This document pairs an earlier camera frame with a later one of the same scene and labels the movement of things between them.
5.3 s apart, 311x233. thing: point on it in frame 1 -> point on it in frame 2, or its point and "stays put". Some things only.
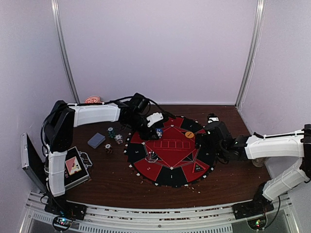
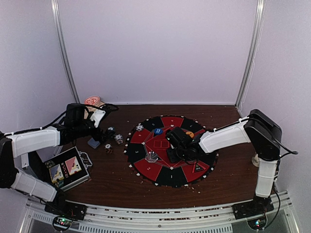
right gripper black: (204, 146) -> (172, 159)
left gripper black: (146, 135) -> (96, 137)
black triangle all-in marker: (198, 168) stays put
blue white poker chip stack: (118, 138) stays put
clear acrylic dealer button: (151, 157) stays put
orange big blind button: (189, 134) stays put
